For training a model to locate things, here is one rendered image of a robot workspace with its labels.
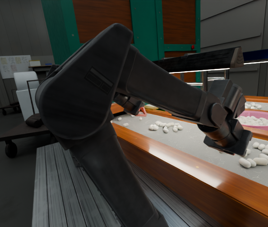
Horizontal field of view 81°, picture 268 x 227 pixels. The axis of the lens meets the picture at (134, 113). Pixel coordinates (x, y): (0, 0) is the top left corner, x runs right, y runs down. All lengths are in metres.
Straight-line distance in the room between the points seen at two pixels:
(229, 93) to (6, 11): 9.82
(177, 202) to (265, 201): 0.22
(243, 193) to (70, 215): 0.47
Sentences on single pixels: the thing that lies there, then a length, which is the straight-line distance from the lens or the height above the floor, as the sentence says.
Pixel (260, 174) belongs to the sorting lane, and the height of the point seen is 0.74.
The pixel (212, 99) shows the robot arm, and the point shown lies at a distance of 0.32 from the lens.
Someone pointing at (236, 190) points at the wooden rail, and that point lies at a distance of 0.49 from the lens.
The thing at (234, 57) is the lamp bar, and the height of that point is 1.08.
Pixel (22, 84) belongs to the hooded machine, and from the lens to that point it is 4.73.
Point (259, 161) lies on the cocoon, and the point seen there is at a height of 0.76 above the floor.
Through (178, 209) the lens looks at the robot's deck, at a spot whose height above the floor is 0.67.
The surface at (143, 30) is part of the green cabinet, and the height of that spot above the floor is 1.37.
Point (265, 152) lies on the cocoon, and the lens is 0.71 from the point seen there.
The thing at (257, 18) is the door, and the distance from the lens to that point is 2.93.
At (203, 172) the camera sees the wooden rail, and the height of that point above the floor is 0.76.
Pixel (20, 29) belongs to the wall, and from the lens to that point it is 9.73.
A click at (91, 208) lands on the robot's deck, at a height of 0.67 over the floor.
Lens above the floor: 1.07
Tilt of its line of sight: 15 degrees down
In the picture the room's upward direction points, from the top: 6 degrees counter-clockwise
